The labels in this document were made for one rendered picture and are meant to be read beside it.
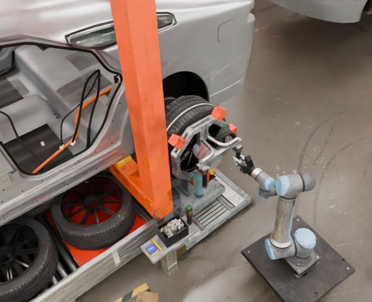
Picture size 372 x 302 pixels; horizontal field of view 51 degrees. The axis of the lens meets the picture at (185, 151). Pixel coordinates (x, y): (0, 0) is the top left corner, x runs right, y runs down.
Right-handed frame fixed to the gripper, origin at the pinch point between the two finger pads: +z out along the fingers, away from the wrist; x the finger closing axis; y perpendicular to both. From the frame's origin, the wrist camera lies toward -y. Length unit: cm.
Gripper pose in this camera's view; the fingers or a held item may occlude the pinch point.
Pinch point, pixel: (235, 155)
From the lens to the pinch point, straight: 305.7
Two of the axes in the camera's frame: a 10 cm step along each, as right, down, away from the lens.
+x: 7.7, -4.7, 4.3
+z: -6.4, -5.4, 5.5
